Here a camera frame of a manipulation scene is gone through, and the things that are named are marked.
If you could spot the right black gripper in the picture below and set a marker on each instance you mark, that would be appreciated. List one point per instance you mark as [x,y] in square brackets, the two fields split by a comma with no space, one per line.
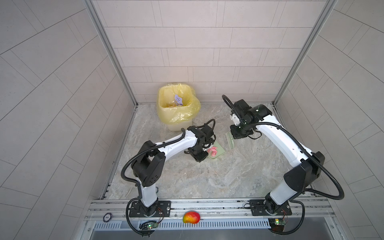
[235,135]

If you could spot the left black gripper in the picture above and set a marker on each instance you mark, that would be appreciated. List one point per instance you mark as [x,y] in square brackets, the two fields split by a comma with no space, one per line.
[201,158]

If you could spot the pink paper scrap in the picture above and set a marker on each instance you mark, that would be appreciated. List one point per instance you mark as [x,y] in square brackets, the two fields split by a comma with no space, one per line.
[212,152]

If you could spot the light green dustpan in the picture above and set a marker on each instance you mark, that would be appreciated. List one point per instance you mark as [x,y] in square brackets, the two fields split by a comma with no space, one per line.
[220,150]

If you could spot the white bin yellow bag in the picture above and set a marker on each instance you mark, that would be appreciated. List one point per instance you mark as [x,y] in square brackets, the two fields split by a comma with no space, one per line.
[177,106]

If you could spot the purple paper scrap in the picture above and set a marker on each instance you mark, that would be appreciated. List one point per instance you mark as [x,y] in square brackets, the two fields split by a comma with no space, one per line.
[178,101]

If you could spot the green white hand brush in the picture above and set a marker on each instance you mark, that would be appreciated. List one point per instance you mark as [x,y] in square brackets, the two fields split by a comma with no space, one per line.
[230,140]

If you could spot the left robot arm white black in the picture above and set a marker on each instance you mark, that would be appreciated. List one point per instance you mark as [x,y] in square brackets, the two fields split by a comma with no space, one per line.
[145,168]

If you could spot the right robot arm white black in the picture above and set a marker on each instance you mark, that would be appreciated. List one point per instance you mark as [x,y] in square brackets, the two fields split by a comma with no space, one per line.
[307,165]

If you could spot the red yellow mango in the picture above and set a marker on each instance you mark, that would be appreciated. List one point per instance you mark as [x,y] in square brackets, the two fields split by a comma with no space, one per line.
[191,217]

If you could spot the left circuit board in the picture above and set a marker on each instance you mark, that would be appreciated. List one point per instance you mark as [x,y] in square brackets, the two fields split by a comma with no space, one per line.
[149,226]

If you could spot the circuit board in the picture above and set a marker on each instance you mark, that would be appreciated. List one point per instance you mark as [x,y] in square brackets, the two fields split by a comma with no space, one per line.
[277,225]
[149,226]

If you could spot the right circuit board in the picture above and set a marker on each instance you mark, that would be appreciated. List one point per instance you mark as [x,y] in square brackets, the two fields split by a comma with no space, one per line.
[277,225]

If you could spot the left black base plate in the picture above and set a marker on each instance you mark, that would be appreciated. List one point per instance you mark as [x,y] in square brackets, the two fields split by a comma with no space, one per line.
[164,207]

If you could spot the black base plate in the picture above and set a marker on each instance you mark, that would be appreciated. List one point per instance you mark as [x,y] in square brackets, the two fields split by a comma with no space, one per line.
[164,207]
[269,208]

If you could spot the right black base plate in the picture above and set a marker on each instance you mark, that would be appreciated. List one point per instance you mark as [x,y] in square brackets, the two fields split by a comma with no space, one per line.
[269,208]

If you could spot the black round token on rail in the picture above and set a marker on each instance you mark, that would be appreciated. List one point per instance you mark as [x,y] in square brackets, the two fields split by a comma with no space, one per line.
[107,217]

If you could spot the aluminium rail frame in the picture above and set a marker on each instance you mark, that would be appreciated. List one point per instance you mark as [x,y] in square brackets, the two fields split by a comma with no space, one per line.
[221,214]

